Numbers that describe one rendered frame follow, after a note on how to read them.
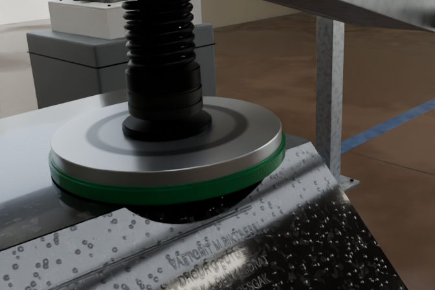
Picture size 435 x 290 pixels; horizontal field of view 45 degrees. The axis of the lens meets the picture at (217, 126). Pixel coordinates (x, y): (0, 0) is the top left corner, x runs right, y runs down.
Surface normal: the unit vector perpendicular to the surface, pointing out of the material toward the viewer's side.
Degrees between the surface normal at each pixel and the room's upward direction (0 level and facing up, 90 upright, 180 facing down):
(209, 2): 90
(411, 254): 0
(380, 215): 0
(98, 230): 45
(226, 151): 0
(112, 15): 90
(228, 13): 90
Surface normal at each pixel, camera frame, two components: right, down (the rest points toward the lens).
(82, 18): -0.73, 0.25
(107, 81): 0.69, 0.20
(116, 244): 0.40, -0.51
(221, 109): -0.05, -0.95
